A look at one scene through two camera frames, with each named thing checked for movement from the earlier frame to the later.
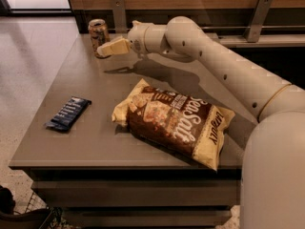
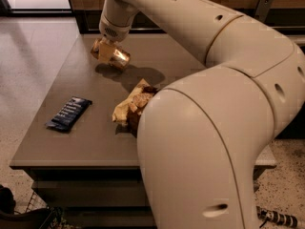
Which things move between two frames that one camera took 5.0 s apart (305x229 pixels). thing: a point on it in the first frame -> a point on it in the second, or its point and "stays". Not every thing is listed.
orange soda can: (98, 33) -> (118, 57)
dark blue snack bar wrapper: (70, 114) stays
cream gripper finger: (119, 46) -> (109, 41)
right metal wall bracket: (254, 29) stays
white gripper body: (135, 39) -> (113, 31)
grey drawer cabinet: (137, 141) stays
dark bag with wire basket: (35, 215) stays
